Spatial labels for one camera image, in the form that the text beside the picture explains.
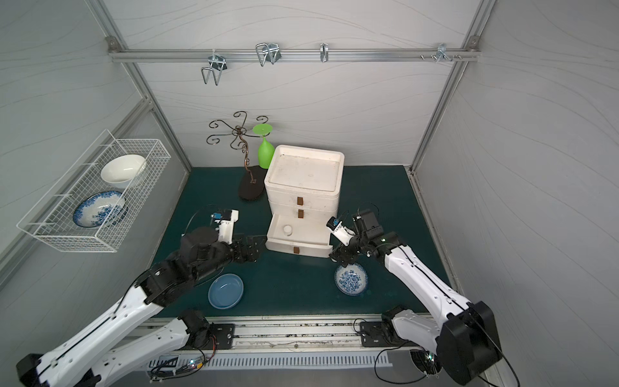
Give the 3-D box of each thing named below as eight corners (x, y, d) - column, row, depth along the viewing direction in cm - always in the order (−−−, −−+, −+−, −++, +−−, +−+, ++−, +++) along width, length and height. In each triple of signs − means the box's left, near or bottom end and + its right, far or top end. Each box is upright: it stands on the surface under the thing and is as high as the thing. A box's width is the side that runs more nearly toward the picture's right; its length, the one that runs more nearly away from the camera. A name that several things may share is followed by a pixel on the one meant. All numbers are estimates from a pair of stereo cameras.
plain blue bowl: (206, 309, 79) (204, 307, 77) (215, 276, 86) (213, 273, 84) (239, 309, 79) (237, 307, 77) (246, 276, 87) (244, 273, 84)
